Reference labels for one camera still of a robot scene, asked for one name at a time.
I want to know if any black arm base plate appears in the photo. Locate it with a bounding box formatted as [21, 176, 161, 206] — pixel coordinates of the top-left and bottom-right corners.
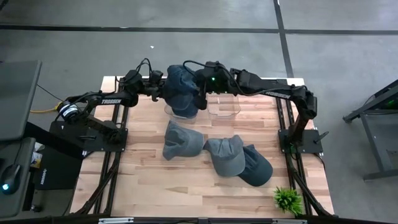
[49, 119, 129, 153]
[278, 129, 324, 154]

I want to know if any grey side desk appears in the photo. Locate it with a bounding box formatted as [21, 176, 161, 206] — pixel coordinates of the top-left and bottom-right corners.
[0, 136, 37, 219]

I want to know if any light grey baseball cap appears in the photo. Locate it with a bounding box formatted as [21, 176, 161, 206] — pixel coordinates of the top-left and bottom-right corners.
[203, 134, 246, 178]

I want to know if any white and yellow packet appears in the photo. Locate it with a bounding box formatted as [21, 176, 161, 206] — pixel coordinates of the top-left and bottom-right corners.
[30, 142, 44, 169]

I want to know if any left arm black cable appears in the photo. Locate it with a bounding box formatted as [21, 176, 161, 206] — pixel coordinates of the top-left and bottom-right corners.
[135, 57, 154, 77]

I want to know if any clear plastic bin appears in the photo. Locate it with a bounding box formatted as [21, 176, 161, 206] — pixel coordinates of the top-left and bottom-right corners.
[205, 91, 242, 121]
[164, 102, 201, 125]

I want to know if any dark blue denim cap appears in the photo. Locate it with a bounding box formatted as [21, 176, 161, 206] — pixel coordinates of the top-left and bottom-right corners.
[163, 64, 201, 119]

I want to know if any dark grey flat panel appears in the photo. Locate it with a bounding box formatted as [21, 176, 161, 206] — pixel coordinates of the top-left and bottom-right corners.
[0, 59, 43, 141]

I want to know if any dark teal baseball cap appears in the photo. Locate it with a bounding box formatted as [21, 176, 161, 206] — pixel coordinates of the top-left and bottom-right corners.
[238, 144, 274, 188]

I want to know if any black aluminium table frame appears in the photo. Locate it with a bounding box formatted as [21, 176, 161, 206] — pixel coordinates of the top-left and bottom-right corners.
[70, 75, 338, 224]

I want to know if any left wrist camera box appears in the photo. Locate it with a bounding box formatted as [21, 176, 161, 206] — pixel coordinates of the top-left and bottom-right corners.
[149, 70, 164, 83]

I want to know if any green artificial plant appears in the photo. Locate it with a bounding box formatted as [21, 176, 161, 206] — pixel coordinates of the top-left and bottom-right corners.
[272, 185, 304, 216]

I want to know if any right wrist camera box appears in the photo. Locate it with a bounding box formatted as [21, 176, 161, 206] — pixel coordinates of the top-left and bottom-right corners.
[203, 60, 229, 74]

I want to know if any yellow power cable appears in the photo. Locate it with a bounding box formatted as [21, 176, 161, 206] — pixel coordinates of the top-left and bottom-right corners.
[29, 101, 67, 114]

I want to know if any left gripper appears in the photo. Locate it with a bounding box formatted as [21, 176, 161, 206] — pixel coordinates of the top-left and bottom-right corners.
[141, 80, 165, 103]

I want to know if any thin black floor cable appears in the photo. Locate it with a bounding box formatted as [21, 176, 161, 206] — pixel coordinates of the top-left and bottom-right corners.
[36, 83, 65, 103]

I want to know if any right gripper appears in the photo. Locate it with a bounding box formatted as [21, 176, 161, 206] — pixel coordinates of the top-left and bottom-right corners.
[195, 67, 220, 111]

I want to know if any black Trossen logo box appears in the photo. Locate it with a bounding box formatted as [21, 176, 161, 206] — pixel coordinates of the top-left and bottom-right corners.
[33, 145, 84, 191]

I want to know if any grey metal cart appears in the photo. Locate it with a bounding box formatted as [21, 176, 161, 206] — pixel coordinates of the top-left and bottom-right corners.
[341, 78, 398, 182]

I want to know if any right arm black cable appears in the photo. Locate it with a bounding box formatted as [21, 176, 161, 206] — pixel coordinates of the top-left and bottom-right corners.
[182, 60, 215, 78]

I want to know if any silver aluminium bracket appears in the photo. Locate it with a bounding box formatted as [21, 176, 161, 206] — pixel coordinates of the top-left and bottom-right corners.
[98, 217, 135, 224]
[271, 218, 308, 224]

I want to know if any black computer mouse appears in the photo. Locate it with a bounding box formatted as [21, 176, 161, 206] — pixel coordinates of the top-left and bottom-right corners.
[0, 163, 22, 196]

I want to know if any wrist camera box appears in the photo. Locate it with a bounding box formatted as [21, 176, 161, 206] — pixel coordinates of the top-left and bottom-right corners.
[203, 60, 229, 74]
[149, 70, 164, 83]

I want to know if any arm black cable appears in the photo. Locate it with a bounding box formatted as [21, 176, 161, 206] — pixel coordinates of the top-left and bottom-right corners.
[182, 60, 215, 78]
[135, 57, 154, 77]

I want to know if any blue-grey baseball cap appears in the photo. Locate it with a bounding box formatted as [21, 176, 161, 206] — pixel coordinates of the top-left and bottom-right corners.
[162, 120, 205, 161]

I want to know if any black lever handle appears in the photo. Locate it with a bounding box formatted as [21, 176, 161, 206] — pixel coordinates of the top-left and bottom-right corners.
[313, 131, 330, 145]

